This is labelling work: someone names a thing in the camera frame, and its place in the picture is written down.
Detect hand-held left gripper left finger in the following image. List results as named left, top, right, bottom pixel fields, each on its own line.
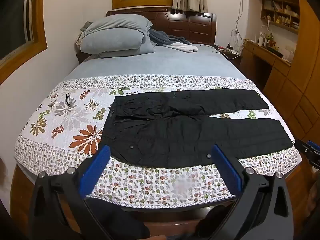
left=28, top=145, right=150, bottom=240

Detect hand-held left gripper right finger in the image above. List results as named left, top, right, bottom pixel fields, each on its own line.
left=195, top=144, right=294, bottom=240

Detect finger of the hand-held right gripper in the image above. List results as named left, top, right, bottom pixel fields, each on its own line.
left=295, top=140, right=320, bottom=168

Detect black pants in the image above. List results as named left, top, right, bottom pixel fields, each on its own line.
left=98, top=88, right=293, bottom=169

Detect floral quilt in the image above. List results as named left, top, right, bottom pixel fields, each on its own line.
left=14, top=74, right=299, bottom=208

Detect wooden desk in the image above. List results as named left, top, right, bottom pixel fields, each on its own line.
left=239, top=39, right=292, bottom=92

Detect bedside table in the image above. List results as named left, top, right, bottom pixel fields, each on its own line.
left=214, top=44, right=242, bottom=68

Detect light blue bed sheet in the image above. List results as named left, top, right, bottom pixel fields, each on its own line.
left=61, top=44, right=248, bottom=82

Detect white cloth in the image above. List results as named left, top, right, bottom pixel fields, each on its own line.
left=164, top=42, right=199, bottom=53

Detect grey beige clothes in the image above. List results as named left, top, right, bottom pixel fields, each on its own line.
left=76, top=21, right=95, bottom=46

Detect grey blue blanket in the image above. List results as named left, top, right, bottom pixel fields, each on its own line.
left=149, top=29, right=187, bottom=47

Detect dark wooden headboard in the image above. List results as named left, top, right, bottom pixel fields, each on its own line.
left=106, top=10, right=217, bottom=46

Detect large wooden framed window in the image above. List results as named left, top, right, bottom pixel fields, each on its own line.
left=0, top=0, right=48, bottom=83

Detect wooden wall shelf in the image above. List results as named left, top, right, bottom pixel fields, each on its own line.
left=260, top=0, right=300, bottom=35

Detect hanging white cables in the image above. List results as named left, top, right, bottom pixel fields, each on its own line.
left=230, top=0, right=251, bottom=49

